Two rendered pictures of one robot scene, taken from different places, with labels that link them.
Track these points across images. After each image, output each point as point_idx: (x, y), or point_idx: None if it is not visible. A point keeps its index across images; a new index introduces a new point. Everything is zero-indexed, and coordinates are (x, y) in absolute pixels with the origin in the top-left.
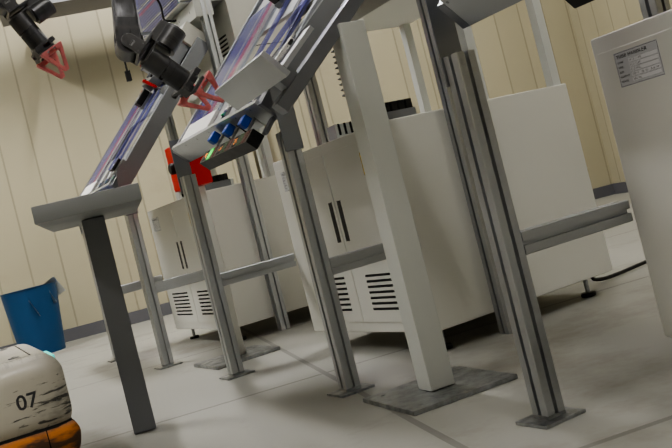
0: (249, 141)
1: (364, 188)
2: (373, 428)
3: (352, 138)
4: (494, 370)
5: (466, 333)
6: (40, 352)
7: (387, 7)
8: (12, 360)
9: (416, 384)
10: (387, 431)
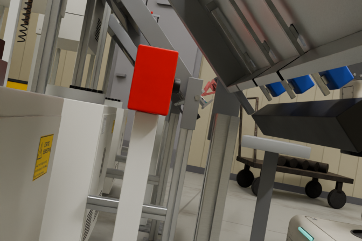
0: None
1: (109, 141)
2: (178, 227)
3: (114, 110)
4: (113, 220)
5: None
6: (301, 217)
7: None
8: (312, 217)
9: (140, 227)
10: (177, 225)
